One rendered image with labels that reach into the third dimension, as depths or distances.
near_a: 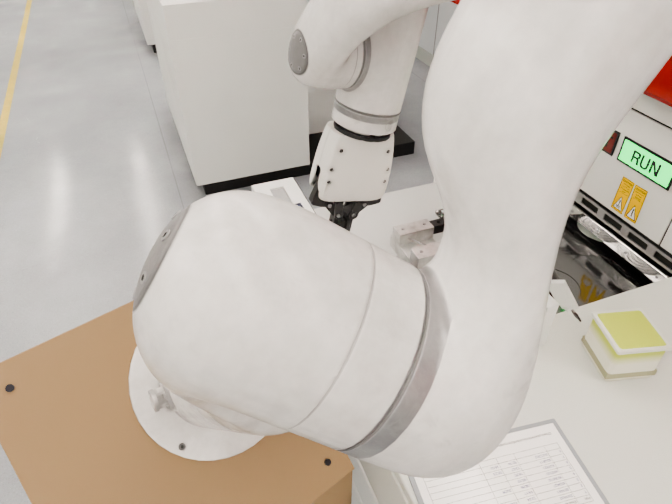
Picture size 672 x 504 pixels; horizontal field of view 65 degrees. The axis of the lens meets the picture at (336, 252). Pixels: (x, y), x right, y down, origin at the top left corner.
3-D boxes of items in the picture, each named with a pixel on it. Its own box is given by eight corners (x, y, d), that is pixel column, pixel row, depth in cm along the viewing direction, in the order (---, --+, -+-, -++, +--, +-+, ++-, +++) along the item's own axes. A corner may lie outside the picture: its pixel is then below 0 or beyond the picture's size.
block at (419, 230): (425, 228, 115) (426, 217, 114) (433, 237, 113) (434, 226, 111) (391, 236, 113) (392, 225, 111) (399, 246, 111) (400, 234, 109)
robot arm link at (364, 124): (385, 93, 72) (380, 114, 73) (325, 89, 68) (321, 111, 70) (415, 118, 66) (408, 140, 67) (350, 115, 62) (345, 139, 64)
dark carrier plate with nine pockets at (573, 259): (570, 184, 127) (571, 182, 127) (692, 273, 102) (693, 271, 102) (444, 214, 117) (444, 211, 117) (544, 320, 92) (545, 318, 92)
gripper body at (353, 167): (386, 109, 73) (368, 181, 79) (317, 106, 69) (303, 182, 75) (412, 132, 67) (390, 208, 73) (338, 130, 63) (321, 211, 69)
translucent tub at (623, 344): (625, 339, 80) (642, 306, 75) (654, 379, 74) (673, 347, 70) (577, 343, 79) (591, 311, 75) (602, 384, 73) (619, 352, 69)
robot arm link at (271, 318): (294, 454, 47) (465, 489, 26) (88, 376, 42) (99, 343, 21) (336, 328, 52) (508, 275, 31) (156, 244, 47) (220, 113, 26)
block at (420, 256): (444, 250, 110) (445, 238, 108) (452, 260, 107) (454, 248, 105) (409, 259, 107) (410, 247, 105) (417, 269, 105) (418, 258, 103)
